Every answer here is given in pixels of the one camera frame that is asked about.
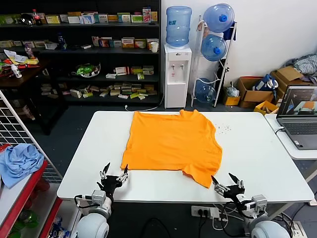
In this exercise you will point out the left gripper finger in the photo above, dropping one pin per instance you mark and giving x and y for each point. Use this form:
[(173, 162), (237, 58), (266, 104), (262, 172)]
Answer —
[(124, 176), (105, 172)]

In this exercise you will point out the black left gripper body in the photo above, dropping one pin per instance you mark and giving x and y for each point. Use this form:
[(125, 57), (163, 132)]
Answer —
[(110, 184)]

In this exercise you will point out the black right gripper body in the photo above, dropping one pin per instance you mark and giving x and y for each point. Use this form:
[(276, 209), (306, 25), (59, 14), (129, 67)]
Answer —
[(232, 192)]

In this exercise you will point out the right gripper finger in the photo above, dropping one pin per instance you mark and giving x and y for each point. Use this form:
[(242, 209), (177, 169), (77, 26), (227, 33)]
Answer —
[(219, 188), (239, 184)]

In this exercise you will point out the orange t-shirt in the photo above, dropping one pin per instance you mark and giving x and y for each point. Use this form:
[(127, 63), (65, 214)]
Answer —
[(171, 143)]

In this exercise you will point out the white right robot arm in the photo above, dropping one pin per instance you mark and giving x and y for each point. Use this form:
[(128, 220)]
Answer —
[(268, 229)]

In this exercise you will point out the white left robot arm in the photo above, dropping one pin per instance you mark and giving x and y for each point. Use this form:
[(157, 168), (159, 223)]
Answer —
[(92, 225)]

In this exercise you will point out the pile of striped clothes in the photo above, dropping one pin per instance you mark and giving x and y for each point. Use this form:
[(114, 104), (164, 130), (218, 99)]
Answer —
[(305, 64)]

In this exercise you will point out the white power strip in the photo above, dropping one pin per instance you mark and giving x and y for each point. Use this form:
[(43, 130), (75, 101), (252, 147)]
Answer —
[(204, 212), (299, 229)]

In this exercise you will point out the scattered dark crumbs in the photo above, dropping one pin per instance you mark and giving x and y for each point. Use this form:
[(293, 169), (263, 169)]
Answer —
[(223, 128)]

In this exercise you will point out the red and white cart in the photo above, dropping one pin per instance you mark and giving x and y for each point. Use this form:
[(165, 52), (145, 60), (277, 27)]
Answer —
[(37, 178)]

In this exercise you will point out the grey open laptop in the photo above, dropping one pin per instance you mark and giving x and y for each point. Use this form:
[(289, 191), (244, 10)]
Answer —
[(297, 129)]

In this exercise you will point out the yellow plastic bin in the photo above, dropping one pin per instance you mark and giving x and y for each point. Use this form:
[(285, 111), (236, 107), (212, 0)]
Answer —
[(266, 106)]

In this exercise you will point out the small yellow box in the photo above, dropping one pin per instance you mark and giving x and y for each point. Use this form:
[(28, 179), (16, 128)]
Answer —
[(231, 100)]

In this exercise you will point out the crumpled light blue cloth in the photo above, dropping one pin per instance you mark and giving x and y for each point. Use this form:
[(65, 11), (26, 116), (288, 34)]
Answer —
[(19, 161)]

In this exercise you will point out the grey plastic bag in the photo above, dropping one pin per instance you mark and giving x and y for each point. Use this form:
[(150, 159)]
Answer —
[(232, 90)]

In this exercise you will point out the flat white medicine box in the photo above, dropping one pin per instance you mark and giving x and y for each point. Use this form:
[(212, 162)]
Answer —
[(111, 76)]

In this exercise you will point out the blue water jug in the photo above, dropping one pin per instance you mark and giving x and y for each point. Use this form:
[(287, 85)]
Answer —
[(178, 27), (213, 48), (218, 18), (205, 91)]

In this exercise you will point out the white water dispenser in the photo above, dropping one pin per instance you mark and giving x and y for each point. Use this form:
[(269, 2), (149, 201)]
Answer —
[(176, 89)]

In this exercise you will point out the red and white medicine box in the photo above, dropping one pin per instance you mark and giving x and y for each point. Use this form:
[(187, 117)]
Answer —
[(122, 70)]

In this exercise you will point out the bowl with green bag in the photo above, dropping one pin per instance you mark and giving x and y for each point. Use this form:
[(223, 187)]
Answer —
[(85, 70)]

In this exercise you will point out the blue and white bag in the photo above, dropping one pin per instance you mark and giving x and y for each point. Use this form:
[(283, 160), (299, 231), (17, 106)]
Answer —
[(266, 83)]

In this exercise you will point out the green and white medicine box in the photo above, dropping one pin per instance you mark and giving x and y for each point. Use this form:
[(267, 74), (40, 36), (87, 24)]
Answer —
[(148, 70)]

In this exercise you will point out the brown cardboard box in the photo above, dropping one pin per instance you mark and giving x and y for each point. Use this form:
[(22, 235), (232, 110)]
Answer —
[(288, 74)]

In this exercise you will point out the black shelf unit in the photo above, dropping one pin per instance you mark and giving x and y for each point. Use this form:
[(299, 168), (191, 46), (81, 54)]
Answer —
[(74, 51)]

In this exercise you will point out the dark wooden table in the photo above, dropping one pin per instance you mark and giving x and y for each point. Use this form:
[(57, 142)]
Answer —
[(15, 81)]

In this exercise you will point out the white metal jug rack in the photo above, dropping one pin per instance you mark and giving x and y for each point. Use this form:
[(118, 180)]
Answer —
[(196, 62)]

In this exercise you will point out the orange and white medicine box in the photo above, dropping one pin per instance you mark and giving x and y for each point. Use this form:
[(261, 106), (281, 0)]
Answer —
[(127, 42)]

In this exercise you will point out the white paper cup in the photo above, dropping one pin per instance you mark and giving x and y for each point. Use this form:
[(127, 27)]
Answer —
[(154, 47)]

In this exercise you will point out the small white bottle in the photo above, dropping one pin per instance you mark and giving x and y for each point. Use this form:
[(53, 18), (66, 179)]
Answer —
[(16, 72)]

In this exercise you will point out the blue drink bottle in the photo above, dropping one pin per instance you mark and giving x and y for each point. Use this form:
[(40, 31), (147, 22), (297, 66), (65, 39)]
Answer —
[(62, 42)]

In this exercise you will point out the pile of colourful packets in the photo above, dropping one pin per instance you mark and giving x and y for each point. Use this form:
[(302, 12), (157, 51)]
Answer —
[(18, 59)]

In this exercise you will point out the purple drink bottle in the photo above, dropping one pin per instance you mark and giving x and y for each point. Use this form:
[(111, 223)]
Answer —
[(29, 51)]

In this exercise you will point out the blue and white medicine box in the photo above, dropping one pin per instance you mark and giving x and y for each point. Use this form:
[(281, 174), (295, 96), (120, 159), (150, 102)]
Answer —
[(86, 19)]

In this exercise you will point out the pink medicine box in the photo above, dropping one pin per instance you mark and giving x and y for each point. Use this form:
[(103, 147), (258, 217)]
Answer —
[(146, 15)]

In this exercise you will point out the cola bottle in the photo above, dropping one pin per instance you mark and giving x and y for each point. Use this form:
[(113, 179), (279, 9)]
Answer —
[(37, 18)]

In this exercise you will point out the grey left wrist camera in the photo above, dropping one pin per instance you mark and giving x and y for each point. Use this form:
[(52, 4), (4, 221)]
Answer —
[(98, 197)]

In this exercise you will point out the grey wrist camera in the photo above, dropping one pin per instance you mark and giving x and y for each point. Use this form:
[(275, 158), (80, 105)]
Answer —
[(258, 202), (98, 197)]

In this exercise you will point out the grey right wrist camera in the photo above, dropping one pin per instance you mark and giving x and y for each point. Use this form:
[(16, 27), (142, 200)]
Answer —
[(258, 202)]

